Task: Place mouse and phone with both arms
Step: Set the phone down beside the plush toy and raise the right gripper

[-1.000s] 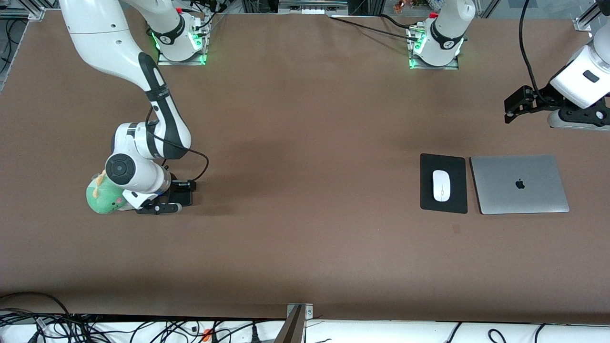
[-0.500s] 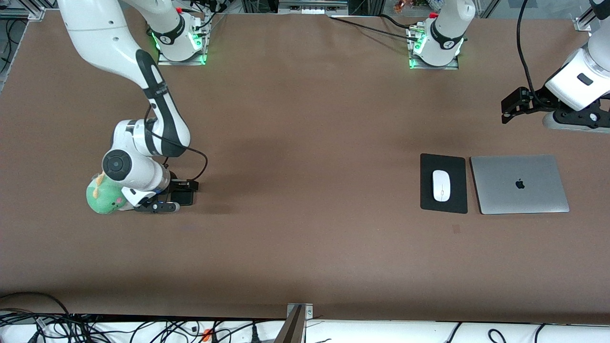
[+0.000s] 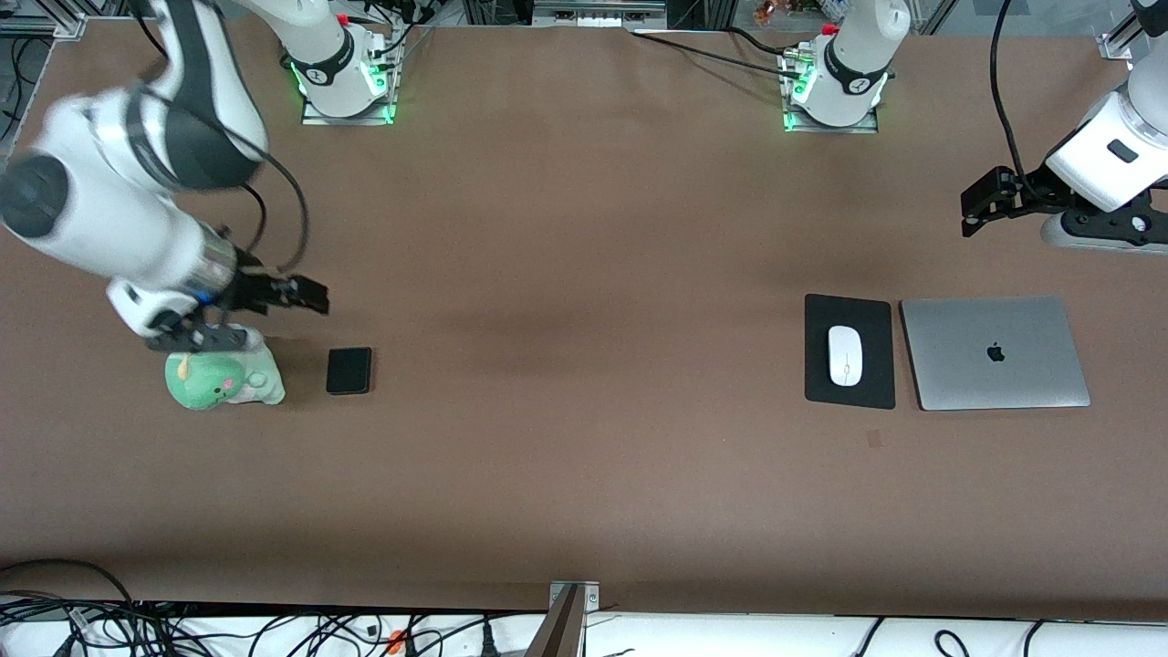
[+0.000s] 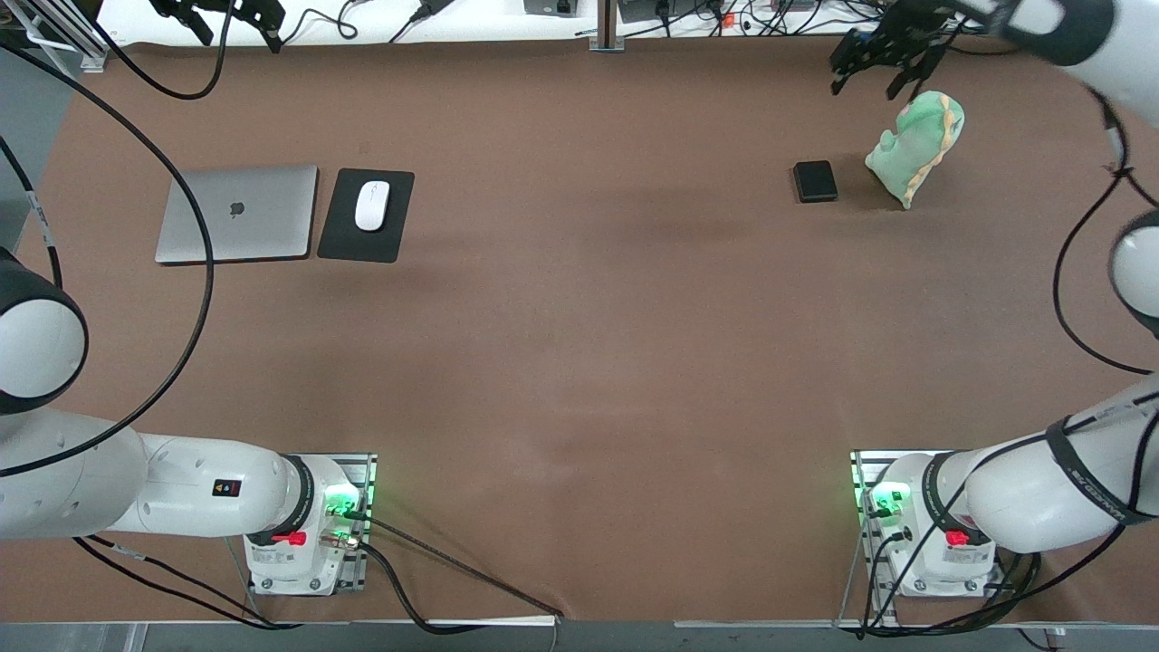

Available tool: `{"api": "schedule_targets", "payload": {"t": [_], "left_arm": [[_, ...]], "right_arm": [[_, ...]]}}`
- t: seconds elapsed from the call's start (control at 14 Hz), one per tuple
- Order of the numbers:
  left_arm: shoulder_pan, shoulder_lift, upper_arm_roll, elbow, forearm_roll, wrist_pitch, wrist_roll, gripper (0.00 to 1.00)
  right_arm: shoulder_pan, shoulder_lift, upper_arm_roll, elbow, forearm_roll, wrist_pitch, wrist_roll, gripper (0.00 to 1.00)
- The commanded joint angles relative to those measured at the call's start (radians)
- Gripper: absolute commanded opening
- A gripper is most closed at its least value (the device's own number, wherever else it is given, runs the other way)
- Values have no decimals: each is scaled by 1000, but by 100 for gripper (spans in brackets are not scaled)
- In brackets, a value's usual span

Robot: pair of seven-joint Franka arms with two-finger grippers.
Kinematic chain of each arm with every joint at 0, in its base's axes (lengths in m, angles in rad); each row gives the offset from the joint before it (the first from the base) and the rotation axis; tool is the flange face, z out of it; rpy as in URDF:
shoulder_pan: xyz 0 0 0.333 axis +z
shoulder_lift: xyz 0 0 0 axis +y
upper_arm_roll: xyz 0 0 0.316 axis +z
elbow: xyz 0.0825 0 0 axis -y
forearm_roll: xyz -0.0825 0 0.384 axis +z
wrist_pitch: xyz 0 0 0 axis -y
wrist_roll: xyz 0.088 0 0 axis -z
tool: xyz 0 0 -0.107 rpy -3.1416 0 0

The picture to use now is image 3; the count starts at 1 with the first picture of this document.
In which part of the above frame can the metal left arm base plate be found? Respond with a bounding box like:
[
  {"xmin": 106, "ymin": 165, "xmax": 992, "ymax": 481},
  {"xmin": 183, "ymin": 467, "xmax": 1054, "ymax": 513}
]
[{"xmin": 783, "ymin": 105, "xmax": 881, "ymax": 134}]

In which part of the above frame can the white computer mouse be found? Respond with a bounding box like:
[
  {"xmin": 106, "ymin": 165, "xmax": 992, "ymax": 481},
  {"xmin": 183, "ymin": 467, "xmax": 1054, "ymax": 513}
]
[{"xmin": 827, "ymin": 325, "xmax": 864, "ymax": 388}]

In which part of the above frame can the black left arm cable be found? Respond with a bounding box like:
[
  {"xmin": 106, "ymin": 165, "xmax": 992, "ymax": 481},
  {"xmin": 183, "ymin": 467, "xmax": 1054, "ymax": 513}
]
[{"xmin": 989, "ymin": 0, "xmax": 1041, "ymax": 200}]

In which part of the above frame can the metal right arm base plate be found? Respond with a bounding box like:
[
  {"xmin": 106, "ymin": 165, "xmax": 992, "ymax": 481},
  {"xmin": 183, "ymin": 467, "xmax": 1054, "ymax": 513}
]
[{"xmin": 301, "ymin": 96, "xmax": 398, "ymax": 126}]

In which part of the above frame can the black looped cable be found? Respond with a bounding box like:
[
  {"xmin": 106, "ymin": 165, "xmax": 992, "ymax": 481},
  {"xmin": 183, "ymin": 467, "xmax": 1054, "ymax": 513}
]
[{"xmin": 0, "ymin": 558, "xmax": 138, "ymax": 614}]

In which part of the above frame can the black mouse pad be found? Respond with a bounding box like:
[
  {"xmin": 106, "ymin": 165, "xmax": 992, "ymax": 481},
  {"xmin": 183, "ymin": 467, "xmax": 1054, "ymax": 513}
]
[{"xmin": 804, "ymin": 294, "xmax": 897, "ymax": 410}]

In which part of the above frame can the small black square case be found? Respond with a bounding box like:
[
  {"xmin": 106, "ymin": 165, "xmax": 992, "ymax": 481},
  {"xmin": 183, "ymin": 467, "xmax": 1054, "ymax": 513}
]
[{"xmin": 326, "ymin": 347, "xmax": 373, "ymax": 396}]

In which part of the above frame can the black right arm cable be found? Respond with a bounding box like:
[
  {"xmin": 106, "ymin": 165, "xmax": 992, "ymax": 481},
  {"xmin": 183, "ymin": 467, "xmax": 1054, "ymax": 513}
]
[{"xmin": 219, "ymin": 137, "xmax": 312, "ymax": 276}]

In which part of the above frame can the silver grey laptop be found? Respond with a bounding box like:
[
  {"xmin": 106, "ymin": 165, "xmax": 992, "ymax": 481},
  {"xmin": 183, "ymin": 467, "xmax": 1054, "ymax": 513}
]
[{"xmin": 900, "ymin": 296, "xmax": 1092, "ymax": 412}]

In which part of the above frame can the green dinosaur plush toy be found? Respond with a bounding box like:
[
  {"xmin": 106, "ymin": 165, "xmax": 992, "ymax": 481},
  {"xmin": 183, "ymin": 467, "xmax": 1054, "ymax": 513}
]
[{"xmin": 164, "ymin": 339, "xmax": 287, "ymax": 411}]

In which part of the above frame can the black cable on table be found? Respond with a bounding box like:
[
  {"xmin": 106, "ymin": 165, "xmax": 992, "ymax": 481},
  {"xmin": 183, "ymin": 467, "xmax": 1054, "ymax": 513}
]
[{"xmin": 630, "ymin": 31, "xmax": 808, "ymax": 81}]

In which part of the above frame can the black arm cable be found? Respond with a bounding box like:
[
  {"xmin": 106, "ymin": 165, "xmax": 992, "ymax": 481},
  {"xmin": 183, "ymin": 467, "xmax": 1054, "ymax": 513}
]
[
  {"xmin": 219, "ymin": 137, "xmax": 312, "ymax": 276},
  {"xmin": 989, "ymin": 0, "xmax": 1041, "ymax": 200}
]

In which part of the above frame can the aluminium profile rail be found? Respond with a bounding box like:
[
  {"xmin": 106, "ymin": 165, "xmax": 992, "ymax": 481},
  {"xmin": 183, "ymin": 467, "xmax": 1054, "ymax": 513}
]
[{"xmin": 1100, "ymin": 0, "xmax": 1155, "ymax": 61}]

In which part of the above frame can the silver metal box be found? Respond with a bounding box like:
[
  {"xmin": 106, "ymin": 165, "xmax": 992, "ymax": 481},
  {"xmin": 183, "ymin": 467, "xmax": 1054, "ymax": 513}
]
[{"xmin": 534, "ymin": 0, "xmax": 667, "ymax": 28}]

